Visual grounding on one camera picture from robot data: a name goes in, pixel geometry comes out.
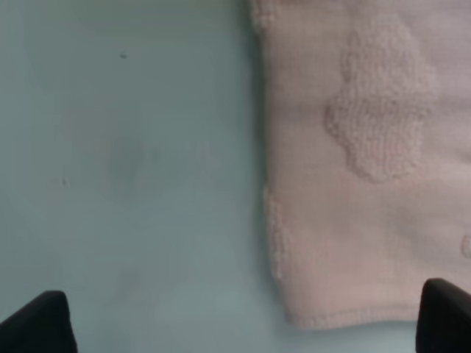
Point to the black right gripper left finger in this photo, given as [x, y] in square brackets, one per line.
[41, 326]

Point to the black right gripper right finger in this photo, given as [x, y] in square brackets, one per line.
[444, 319]

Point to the pink towel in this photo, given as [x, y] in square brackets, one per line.
[368, 154]

